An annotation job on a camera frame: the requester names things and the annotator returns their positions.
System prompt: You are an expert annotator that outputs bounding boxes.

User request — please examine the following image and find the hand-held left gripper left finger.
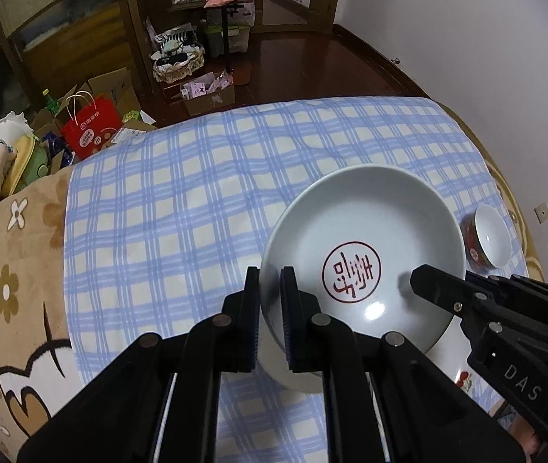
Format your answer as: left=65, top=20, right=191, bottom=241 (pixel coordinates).
left=16, top=267, right=260, bottom=463

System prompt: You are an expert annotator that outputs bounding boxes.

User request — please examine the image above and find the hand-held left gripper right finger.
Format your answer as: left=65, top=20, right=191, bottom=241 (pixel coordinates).
left=281, top=266, right=528, bottom=463

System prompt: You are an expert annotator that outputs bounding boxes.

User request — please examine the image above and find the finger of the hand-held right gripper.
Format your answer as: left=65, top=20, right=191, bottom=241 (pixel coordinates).
left=465, top=272, right=548, bottom=316
left=410, top=265, right=548, bottom=442

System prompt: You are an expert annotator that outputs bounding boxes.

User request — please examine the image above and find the small red patterned bowl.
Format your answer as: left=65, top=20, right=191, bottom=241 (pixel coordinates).
left=461, top=204, right=512, bottom=269

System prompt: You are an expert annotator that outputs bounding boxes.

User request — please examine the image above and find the white cherry print plate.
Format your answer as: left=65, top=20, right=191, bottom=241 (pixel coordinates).
left=423, top=335, right=478, bottom=399

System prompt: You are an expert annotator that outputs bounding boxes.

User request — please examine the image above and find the large red patterned bowl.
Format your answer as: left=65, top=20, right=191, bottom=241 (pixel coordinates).
left=259, top=164, right=466, bottom=354

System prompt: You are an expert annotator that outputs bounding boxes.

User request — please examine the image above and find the person's right hand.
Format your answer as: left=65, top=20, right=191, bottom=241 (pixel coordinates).
left=515, top=424, right=545, bottom=463

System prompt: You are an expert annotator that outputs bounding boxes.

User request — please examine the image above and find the blue plaid cloth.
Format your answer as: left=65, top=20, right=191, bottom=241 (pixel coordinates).
left=63, top=96, right=528, bottom=463

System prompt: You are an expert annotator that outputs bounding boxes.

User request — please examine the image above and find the small open cardboard box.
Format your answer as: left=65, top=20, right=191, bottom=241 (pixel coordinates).
left=180, top=71, right=237, bottom=117

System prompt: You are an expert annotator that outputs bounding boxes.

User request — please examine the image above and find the brown floral blanket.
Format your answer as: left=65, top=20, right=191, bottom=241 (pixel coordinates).
left=0, top=101, right=545, bottom=463

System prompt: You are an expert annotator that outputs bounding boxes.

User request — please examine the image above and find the red paper bag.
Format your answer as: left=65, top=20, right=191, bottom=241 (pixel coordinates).
left=59, top=91, right=123, bottom=158

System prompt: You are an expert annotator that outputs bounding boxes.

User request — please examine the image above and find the lace trimmed basket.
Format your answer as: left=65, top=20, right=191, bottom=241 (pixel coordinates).
left=152, top=24, right=206, bottom=84

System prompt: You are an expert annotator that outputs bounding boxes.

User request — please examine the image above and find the large cardboard box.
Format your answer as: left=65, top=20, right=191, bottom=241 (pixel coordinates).
left=59, top=68, right=143, bottom=122

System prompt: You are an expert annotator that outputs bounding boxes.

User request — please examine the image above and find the green yellow plush bag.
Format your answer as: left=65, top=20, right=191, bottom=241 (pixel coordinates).
left=4, top=134, right=54, bottom=194

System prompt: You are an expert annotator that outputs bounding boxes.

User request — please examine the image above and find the clear plastic storage box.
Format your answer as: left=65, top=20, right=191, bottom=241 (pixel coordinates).
left=204, top=10, right=252, bottom=57

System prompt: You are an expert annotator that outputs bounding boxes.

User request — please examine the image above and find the black side table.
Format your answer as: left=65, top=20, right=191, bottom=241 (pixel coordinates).
left=168, top=0, right=256, bottom=84

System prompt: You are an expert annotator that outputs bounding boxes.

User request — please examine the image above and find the green bottle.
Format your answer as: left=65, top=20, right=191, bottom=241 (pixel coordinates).
left=42, top=88, right=65, bottom=117

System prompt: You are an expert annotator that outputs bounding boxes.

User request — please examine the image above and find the wooden shelf cabinet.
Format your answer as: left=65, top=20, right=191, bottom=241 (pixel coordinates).
left=0, top=0, right=337, bottom=102

